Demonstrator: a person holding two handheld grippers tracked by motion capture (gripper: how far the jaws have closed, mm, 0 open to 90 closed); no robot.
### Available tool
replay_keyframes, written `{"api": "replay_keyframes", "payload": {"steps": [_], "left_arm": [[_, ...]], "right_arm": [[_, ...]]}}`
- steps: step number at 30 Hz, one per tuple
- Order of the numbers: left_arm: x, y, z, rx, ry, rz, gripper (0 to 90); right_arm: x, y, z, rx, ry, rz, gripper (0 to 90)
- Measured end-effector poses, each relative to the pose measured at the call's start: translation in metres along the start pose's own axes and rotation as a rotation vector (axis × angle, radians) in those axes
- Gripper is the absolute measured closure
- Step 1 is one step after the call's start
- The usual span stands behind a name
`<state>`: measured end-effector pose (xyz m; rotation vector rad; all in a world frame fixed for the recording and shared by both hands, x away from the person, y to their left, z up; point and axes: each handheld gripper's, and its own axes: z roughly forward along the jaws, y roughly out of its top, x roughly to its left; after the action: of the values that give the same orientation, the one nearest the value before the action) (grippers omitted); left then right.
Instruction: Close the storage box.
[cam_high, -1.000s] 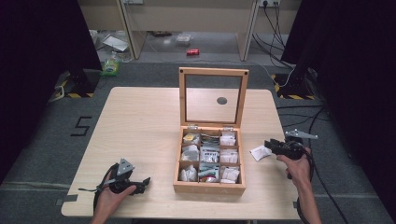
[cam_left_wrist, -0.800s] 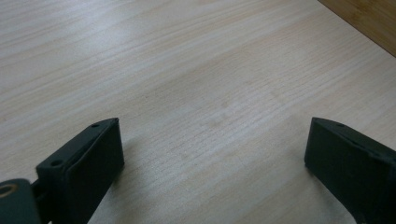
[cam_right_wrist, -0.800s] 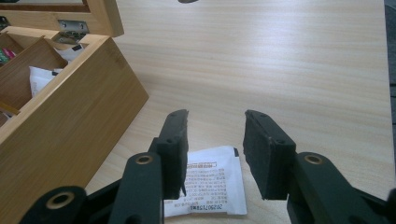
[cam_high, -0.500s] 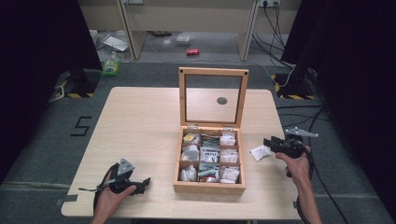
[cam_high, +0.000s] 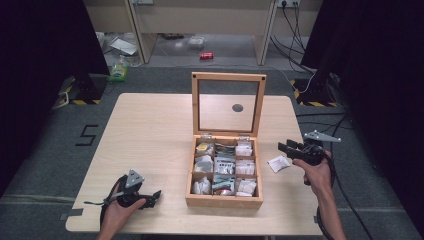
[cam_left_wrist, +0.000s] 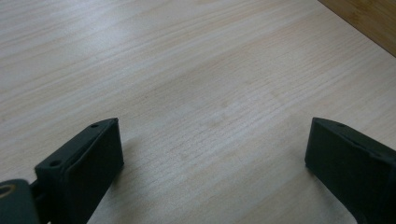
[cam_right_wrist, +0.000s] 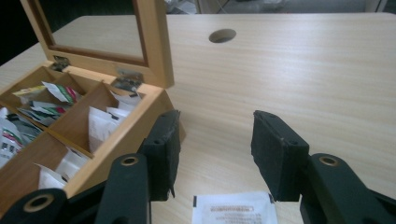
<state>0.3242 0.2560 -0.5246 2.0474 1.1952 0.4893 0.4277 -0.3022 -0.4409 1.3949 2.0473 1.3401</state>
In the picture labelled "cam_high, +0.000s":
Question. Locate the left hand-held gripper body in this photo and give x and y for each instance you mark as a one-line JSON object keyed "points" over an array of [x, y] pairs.
{"points": [[128, 196]]}

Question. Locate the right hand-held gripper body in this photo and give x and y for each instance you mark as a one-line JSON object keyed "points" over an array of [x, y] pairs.
{"points": [[311, 153]]}

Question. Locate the white sachet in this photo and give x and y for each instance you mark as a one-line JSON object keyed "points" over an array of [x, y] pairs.
{"points": [[278, 164]]}

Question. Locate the wooden box with glass lid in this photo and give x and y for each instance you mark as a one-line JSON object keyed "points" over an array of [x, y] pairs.
{"points": [[223, 201]]}

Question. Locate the person's left hand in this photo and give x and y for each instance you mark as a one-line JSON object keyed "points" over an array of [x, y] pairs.
{"points": [[116, 215]]}

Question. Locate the person's right hand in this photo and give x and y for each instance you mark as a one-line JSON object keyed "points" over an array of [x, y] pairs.
{"points": [[320, 176]]}

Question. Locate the crumpled white sachets stack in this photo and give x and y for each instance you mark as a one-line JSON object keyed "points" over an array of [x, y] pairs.
{"points": [[202, 186]]}

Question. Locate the black stand base striped tape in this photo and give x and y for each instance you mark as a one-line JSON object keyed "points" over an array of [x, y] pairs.
{"points": [[315, 91], [87, 88]]}

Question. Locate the grey white sachets stack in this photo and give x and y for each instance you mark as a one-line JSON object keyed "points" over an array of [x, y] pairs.
{"points": [[203, 164]]}

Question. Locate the grey floor tape strip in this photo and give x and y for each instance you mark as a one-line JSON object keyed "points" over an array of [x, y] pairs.
{"points": [[71, 214]]}

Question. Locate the dark striped sachets stack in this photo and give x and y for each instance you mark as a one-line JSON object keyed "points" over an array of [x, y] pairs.
{"points": [[225, 149]]}

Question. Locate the grey round table grommet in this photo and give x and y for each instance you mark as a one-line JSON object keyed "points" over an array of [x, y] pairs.
{"points": [[237, 108]]}

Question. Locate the white printed sachets stack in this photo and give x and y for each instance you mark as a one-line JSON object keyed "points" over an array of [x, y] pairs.
{"points": [[224, 165]]}

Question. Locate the yellow sachets stack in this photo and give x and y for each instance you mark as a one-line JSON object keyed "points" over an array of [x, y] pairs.
{"points": [[204, 148]]}

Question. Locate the green white sachets stack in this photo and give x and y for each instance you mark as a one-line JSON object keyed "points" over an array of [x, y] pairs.
{"points": [[223, 184]]}

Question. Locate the black curtain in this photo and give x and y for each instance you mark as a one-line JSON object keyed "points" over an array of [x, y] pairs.
{"points": [[380, 83], [40, 66]]}

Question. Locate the red can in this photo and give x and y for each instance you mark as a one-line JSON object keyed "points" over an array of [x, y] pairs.
{"points": [[206, 55]]}

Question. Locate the green plastic pack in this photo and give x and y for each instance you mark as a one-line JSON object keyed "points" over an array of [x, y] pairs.
{"points": [[118, 70]]}

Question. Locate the clear plastic container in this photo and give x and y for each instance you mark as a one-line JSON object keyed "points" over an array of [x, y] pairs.
{"points": [[196, 42]]}

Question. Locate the white plastic sheet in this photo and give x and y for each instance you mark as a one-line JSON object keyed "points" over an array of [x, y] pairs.
{"points": [[124, 46]]}

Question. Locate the wide beige desk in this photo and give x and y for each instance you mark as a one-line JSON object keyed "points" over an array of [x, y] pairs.
{"points": [[206, 18]]}

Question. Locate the narrow beige desk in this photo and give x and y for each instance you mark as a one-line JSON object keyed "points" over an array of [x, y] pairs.
{"points": [[106, 15]]}

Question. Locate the white wall power socket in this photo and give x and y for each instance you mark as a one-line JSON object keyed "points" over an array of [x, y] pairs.
{"points": [[289, 2]]}

